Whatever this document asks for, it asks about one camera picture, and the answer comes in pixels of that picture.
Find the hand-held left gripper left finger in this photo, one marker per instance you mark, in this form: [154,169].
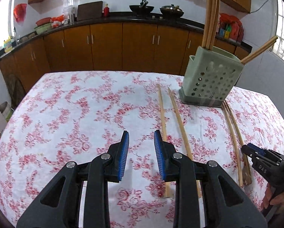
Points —
[123,158]

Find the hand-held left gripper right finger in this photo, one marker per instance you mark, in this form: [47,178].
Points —
[159,158]

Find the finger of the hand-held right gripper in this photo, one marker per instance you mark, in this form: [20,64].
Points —
[258,148]
[250,153]

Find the green perforated utensil holder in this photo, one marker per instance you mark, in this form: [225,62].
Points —
[209,80]

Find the person's right hand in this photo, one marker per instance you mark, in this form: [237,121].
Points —
[273,198]

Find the red floral tablecloth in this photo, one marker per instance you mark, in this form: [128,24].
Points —
[73,114]

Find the wooden base cabinets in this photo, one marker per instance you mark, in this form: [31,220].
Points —
[104,47]

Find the row of condiment bottles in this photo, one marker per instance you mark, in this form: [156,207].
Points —
[228,32]

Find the grey bucket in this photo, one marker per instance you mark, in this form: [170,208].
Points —
[5,111]

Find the dark hanging cloth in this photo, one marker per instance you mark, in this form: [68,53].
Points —
[13,90]

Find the black kitchen countertop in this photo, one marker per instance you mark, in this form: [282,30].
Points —
[118,19]

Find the gas stove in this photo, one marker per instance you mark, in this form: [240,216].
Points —
[156,17]

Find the black pot with lid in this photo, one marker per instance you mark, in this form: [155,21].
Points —
[171,11]

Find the red bottle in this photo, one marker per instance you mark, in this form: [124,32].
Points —
[106,11]

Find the black wok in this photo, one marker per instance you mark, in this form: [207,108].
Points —
[141,9]

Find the dark cutting board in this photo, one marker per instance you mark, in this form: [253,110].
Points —
[89,10]

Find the clear glass jar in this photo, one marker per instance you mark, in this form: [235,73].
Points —
[72,15]

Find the green basin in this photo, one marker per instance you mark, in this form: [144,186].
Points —
[42,29]

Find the red and white plastic bags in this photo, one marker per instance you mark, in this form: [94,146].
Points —
[59,20]

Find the red basin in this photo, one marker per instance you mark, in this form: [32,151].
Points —
[43,21]

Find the yellow detergent bottle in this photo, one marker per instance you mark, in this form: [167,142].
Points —
[7,45]

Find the metal faucet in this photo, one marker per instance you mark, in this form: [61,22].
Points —
[15,36]

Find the hanging red plastic bag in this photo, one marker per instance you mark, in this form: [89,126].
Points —
[20,12]

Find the window with white frame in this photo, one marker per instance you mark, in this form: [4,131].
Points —
[0,19]

